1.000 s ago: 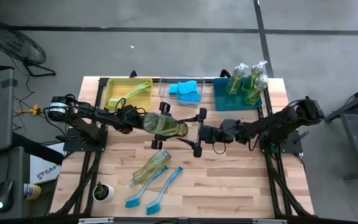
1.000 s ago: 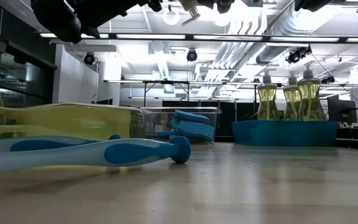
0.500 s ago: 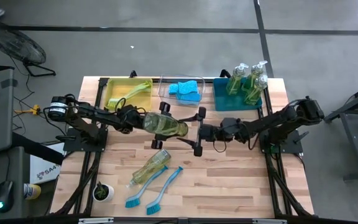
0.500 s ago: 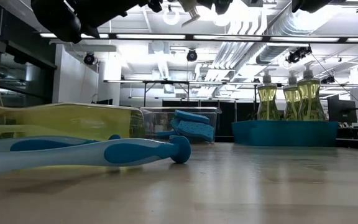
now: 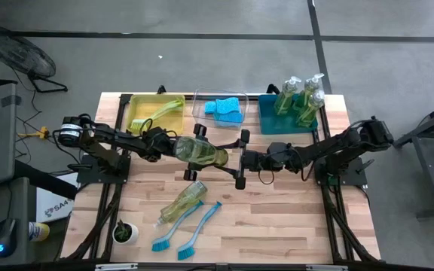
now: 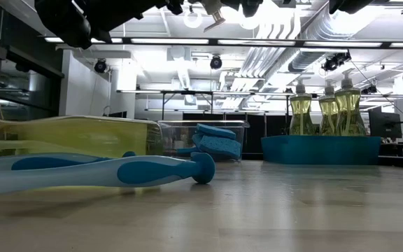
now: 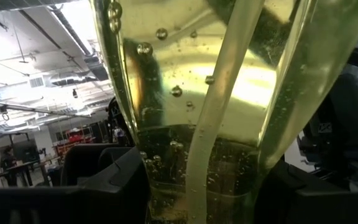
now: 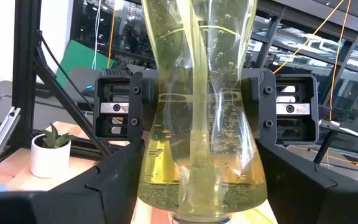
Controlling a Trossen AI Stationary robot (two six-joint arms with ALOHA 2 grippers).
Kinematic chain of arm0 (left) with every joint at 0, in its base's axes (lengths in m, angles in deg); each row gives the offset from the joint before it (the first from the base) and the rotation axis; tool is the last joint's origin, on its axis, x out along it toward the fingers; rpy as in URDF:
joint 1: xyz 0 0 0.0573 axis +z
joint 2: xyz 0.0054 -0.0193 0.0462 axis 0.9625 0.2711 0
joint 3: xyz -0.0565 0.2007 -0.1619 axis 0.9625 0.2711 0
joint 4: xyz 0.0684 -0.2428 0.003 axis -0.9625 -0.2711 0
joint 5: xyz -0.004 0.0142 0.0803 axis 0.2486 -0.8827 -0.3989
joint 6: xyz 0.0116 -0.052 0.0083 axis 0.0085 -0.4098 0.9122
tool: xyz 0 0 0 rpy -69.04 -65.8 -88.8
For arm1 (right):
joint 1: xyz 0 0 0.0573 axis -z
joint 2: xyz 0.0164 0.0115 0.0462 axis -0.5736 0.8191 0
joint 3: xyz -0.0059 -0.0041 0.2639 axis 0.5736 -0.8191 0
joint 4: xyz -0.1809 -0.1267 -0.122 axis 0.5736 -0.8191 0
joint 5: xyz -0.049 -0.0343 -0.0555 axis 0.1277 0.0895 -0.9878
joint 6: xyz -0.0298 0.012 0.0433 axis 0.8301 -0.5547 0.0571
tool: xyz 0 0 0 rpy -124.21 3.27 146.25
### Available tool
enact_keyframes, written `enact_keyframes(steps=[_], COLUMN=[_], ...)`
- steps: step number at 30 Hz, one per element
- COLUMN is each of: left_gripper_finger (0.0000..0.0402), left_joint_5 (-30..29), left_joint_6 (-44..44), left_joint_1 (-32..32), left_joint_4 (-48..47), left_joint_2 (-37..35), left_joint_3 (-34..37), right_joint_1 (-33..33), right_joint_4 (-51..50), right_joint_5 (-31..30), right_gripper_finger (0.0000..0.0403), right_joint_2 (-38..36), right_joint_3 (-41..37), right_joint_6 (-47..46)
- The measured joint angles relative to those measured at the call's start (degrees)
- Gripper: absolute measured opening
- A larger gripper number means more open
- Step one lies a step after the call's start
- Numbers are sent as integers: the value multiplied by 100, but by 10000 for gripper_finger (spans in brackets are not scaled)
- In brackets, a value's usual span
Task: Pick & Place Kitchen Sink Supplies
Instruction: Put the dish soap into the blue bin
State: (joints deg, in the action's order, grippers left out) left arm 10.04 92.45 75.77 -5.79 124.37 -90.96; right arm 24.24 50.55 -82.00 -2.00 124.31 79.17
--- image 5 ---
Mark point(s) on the white pot with succulent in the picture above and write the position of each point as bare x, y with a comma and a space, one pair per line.
125, 233

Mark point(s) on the blue dish brush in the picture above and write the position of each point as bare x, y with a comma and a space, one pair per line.
179, 224
202, 229

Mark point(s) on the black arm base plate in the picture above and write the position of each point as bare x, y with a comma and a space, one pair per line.
89, 175
352, 178

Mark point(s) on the large black floor fan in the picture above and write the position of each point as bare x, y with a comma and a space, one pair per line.
17, 52

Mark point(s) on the black computer mouse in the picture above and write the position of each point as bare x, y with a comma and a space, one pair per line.
4, 235

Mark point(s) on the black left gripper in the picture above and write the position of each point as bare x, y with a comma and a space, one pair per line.
158, 145

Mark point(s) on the blue wavy cellulose sponge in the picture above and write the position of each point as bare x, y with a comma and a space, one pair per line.
229, 119
227, 105
210, 108

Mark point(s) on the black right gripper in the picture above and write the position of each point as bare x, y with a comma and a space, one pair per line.
258, 161

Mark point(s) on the yellow and white can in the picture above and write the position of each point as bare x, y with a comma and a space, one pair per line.
39, 231

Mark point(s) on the white printed box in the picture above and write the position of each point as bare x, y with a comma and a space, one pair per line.
55, 203

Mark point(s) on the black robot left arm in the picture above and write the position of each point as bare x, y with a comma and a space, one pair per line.
115, 137

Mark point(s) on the teal plastic tray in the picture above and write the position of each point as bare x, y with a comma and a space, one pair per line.
268, 122

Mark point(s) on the clear plastic bin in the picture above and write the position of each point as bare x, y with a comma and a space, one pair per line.
198, 113

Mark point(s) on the yellow plastic tray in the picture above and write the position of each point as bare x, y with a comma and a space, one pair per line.
141, 109

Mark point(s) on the yellow-green dish brush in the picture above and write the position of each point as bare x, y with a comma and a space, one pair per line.
160, 113

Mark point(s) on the dark gray stand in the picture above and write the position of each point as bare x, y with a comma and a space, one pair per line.
431, 162

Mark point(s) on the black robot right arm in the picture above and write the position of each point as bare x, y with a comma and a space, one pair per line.
337, 145

